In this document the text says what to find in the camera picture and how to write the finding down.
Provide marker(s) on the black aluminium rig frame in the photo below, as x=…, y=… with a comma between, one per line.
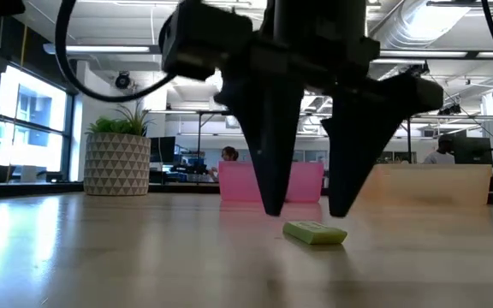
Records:
x=37, y=189

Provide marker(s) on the black overhead light rail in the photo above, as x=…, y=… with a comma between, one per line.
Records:
x=101, y=49

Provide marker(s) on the seated person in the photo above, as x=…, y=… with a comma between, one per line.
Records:
x=229, y=153

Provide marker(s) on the orange translucent plastic bin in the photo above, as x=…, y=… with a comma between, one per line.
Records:
x=435, y=184

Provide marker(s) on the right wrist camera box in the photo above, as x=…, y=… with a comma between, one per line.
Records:
x=203, y=38

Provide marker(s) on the potted plant triangle-patterned pot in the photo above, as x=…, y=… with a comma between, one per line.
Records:
x=116, y=167

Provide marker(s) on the round black ceiling spotlight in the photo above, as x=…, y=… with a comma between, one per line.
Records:
x=122, y=80

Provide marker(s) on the black computer monitor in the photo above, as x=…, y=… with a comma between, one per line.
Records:
x=472, y=150
x=162, y=149

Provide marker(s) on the black background rig frame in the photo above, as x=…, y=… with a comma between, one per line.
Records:
x=409, y=145
x=199, y=141

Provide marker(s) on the large window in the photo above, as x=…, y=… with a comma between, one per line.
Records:
x=32, y=149

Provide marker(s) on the person in light top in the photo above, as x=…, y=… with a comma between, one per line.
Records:
x=439, y=157

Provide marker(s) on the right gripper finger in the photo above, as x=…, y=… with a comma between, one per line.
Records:
x=358, y=141
x=272, y=141

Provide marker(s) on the lime green eraser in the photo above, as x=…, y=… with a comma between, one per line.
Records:
x=315, y=234

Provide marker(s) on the pink translucent plastic bin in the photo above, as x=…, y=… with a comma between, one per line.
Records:
x=233, y=184

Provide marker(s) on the silver ventilation duct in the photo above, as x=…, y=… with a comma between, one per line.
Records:
x=400, y=30

